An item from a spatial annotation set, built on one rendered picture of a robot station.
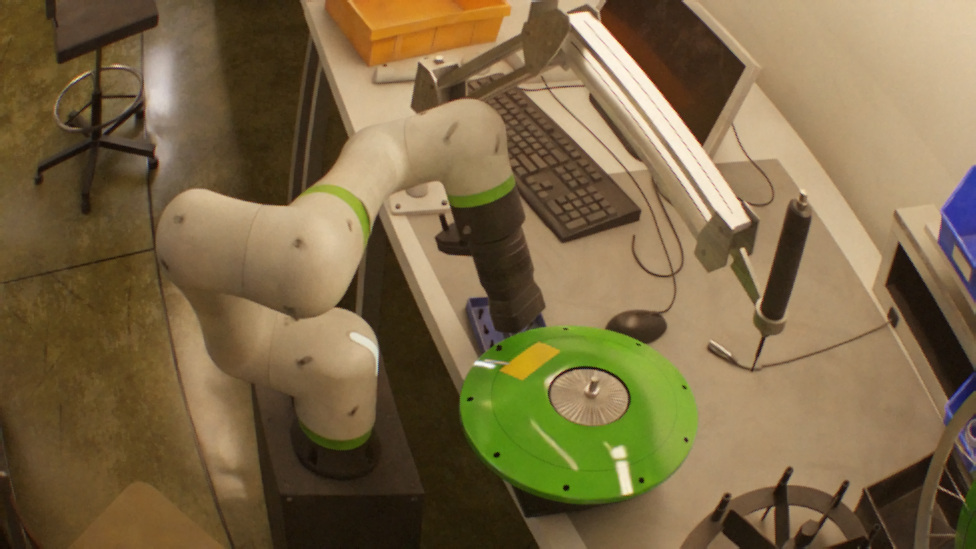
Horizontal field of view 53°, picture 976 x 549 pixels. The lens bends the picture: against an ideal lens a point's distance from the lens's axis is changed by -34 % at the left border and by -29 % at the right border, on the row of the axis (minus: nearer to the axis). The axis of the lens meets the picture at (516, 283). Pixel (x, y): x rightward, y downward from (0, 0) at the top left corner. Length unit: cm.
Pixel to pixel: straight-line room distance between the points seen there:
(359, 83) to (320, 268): 115
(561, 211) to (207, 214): 92
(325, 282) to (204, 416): 170
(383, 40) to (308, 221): 115
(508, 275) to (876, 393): 70
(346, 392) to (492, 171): 35
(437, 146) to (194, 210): 48
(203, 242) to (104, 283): 204
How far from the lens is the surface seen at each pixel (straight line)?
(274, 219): 146
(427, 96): 210
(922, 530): 157
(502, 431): 170
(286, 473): 197
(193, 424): 308
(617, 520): 183
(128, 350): 328
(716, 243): 161
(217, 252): 146
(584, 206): 227
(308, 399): 186
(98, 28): 351
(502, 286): 191
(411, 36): 259
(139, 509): 213
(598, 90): 173
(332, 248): 144
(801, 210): 149
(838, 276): 235
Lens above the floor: 234
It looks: 42 degrees down
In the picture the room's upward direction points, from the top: 10 degrees clockwise
